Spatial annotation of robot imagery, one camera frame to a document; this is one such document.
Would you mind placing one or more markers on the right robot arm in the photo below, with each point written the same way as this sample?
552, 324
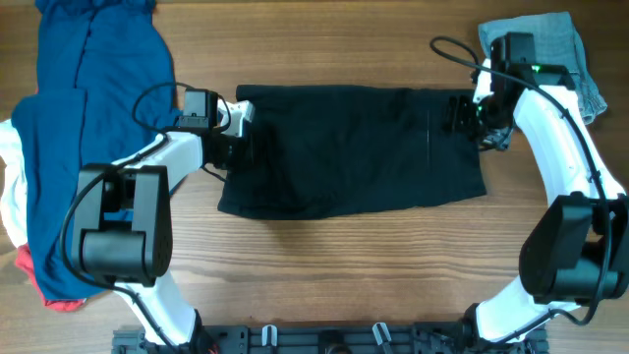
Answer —
577, 255

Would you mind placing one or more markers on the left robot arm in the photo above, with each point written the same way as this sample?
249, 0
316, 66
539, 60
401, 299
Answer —
117, 234

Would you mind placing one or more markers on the folded light blue jeans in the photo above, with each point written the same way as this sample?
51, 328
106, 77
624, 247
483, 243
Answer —
557, 42

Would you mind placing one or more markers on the white garment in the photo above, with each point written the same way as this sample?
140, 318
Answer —
15, 189

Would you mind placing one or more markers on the red garment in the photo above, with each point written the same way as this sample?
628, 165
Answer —
24, 263

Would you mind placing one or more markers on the black shorts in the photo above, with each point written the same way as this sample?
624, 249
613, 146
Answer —
323, 151

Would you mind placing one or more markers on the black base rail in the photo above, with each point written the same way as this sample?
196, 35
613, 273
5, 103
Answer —
419, 338

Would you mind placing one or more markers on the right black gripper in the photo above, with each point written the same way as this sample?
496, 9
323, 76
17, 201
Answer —
462, 118

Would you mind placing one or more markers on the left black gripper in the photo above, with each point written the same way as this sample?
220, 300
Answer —
235, 151

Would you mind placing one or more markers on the blue garment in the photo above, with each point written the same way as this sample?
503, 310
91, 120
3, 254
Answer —
104, 78

